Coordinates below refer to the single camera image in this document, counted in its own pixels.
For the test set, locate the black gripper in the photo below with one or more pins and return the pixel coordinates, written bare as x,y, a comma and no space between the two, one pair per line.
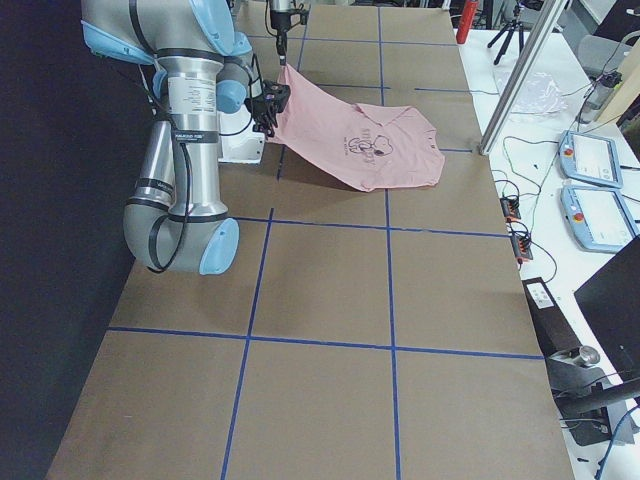
278,21
262,106

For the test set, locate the pink Snoopy t-shirt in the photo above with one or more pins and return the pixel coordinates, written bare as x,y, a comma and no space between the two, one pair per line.
365,146

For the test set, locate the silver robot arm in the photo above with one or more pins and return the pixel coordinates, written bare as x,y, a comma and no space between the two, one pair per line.
278,5
211,104

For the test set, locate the left black USB hub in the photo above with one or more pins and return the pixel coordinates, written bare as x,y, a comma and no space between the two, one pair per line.
510,208

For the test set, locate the black usb hub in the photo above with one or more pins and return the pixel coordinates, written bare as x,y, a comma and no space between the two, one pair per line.
510,208
521,247

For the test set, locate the clear plastic bag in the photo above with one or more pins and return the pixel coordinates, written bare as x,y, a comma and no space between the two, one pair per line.
540,95

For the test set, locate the right black USB hub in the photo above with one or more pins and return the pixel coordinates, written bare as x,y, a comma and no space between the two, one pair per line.
521,247

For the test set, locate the upper blue teach pendant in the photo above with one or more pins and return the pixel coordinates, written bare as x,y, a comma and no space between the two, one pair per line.
590,159

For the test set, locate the blue teach pendant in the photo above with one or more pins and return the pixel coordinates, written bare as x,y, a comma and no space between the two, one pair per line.
590,159
598,218

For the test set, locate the lower blue teach pendant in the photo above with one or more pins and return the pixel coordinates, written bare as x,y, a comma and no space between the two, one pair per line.
598,218

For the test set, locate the black box with label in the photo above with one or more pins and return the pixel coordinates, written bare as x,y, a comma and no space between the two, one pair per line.
553,331

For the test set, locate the black monitor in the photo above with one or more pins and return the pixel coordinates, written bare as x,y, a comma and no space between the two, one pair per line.
609,302

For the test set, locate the black desk clamp stand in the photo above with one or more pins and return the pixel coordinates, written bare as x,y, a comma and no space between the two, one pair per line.
590,404

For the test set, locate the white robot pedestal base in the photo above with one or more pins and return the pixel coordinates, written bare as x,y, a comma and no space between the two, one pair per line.
237,83

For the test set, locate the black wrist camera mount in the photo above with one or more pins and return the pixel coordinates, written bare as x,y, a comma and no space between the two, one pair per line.
301,12
275,95

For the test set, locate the black camera tripod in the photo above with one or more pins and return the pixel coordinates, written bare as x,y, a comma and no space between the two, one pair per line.
513,27

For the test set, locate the aluminium frame post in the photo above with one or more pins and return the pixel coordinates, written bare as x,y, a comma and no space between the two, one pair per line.
549,13

